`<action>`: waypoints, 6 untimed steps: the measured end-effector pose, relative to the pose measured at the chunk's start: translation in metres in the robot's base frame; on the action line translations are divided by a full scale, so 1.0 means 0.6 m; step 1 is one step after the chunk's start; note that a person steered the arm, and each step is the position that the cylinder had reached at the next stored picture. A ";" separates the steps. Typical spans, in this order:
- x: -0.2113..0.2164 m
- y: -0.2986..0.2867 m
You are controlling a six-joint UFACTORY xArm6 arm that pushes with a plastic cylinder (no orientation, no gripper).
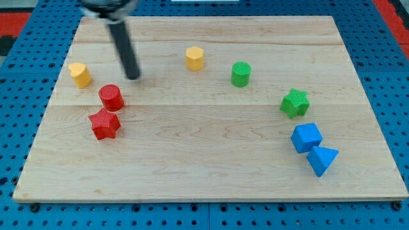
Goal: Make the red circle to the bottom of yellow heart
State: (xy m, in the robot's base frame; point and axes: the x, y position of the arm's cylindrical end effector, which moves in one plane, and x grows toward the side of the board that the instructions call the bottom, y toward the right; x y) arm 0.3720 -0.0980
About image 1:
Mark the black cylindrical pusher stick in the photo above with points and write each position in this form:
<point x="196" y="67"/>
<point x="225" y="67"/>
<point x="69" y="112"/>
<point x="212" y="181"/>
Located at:
<point x="125" y="50"/>

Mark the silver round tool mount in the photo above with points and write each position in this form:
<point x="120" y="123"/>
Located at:
<point x="109" y="11"/>

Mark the red cylinder block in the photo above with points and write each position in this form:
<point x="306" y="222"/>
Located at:
<point x="111" y="97"/>

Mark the yellow heart block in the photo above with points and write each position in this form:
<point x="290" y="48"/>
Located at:
<point x="80" y="74"/>

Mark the yellow hexagon block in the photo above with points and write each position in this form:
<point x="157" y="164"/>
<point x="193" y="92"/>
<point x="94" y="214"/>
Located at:
<point x="194" y="57"/>

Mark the red star block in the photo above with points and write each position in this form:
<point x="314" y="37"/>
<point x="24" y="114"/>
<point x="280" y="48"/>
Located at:
<point x="104" y="124"/>

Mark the green cylinder block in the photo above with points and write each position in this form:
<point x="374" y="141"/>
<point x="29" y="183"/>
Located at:
<point x="240" y="74"/>

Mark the light wooden board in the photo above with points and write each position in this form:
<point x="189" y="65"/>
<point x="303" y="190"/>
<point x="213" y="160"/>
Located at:
<point x="192" y="136"/>

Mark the green star block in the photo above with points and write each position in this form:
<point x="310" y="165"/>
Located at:
<point x="295" y="103"/>

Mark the blue cube block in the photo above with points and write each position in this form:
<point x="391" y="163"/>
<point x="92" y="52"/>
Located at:
<point x="305" y="136"/>

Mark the blue triangle block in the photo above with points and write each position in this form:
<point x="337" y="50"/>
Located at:
<point x="321" y="158"/>

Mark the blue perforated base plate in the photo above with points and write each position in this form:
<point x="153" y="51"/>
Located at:
<point x="32" y="67"/>

